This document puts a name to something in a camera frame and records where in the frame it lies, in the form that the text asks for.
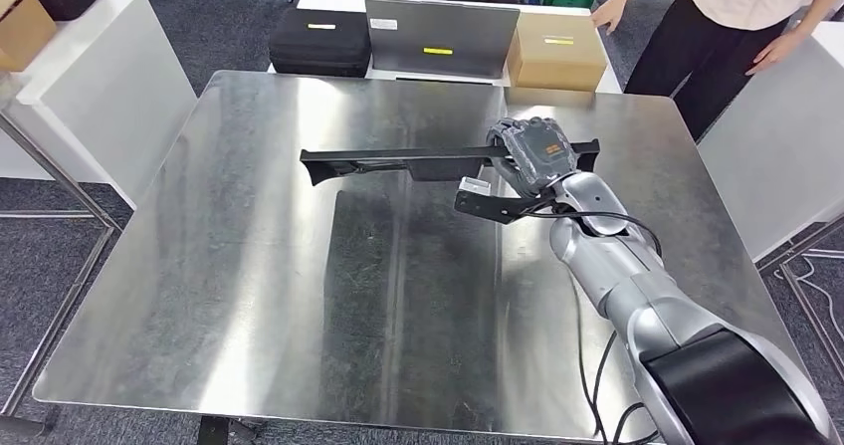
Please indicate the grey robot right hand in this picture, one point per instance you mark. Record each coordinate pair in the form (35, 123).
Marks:
(537, 155)

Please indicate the person's right hand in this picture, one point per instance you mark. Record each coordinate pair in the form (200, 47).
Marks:
(610, 14)

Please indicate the person's left hand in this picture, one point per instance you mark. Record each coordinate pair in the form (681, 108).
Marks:
(778, 53)

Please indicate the long black plastic part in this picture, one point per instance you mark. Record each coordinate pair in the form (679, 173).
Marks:
(395, 158)

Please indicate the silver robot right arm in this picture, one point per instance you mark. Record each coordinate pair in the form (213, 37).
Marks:
(620, 264)

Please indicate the person's left forearm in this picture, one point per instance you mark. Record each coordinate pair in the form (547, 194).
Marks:
(821, 7)

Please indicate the stainless steel workbench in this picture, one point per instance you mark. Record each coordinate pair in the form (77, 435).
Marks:
(264, 264)

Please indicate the person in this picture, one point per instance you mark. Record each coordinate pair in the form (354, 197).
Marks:
(712, 46)

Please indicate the cardboard box with yellow label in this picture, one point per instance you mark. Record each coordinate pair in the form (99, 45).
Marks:
(557, 56)

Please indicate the white cabinet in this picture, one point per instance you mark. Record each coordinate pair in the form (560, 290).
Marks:
(778, 152)
(99, 99)

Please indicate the grey laptop with yellow label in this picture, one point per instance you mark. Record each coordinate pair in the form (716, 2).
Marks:
(442, 36)

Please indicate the plain cardboard box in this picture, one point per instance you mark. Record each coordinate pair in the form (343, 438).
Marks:
(23, 30)

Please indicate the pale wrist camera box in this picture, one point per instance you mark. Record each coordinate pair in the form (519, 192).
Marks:
(475, 187)

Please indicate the black camera bracket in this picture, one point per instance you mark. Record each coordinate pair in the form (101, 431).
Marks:
(488, 208)

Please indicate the steel table frame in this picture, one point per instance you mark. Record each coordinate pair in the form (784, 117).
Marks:
(801, 238)

